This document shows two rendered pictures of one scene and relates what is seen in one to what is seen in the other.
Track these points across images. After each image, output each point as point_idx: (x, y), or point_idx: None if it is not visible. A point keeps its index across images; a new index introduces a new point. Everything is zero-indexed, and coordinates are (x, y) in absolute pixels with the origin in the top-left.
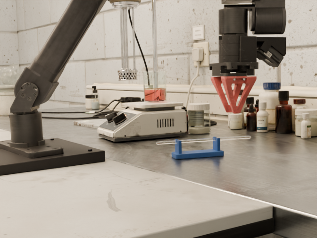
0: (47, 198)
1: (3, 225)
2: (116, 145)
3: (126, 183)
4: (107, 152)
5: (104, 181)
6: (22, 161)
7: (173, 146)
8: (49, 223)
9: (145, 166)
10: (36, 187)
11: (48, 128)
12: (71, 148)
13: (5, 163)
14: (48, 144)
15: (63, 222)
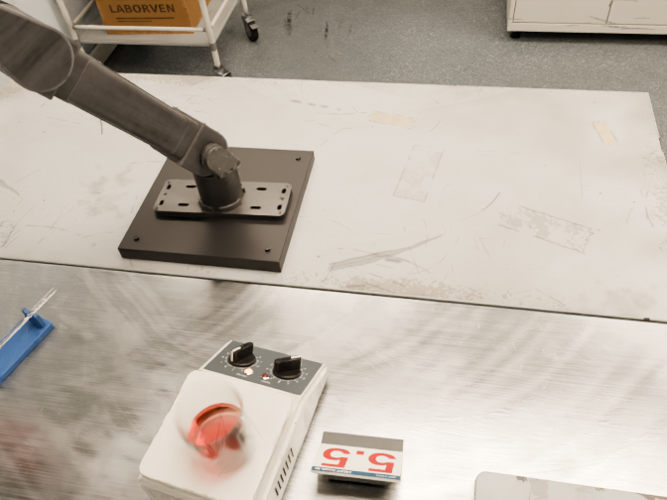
0: (57, 161)
1: (34, 126)
2: (213, 341)
3: (23, 216)
4: (173, 295)
5: (51, 209)
6: (163, 175)
7: (106, 391)
8: (8, 141)
9: (53, 269)
10: (93, 167)
11: (610, 400)
12: (176, 234)
13: (172, 164)
14: (198, 211)
15: (0, 146)
